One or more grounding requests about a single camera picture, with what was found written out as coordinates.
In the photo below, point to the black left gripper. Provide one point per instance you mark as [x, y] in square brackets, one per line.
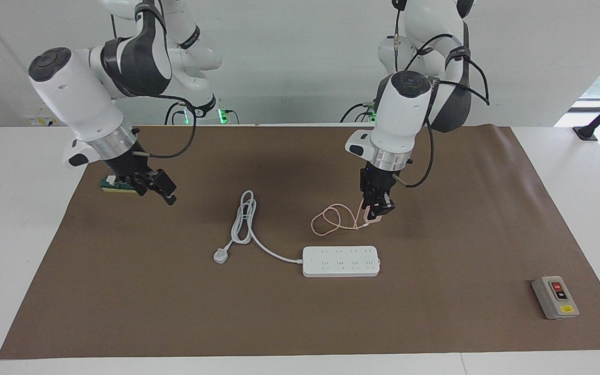
[377, 182]

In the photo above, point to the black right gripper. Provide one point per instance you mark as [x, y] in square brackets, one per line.
[125, 166]

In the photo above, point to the pink charger adapter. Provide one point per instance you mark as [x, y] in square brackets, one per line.
[373, 222]

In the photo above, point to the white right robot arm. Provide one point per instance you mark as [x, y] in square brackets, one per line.
[76, 99]

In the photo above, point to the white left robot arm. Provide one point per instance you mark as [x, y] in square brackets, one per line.
[404, 120]

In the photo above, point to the white power strip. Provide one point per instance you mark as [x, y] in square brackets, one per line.
[341, 261]

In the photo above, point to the brown paper mat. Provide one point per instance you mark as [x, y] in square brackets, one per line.
[331, 312]

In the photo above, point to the green knife switch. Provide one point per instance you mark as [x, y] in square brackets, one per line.
[110, 185]

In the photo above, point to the white wall socket box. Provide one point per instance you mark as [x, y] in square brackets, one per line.
[39, 120]

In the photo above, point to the grey on-off switch box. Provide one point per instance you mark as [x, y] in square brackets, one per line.
[555, 298]

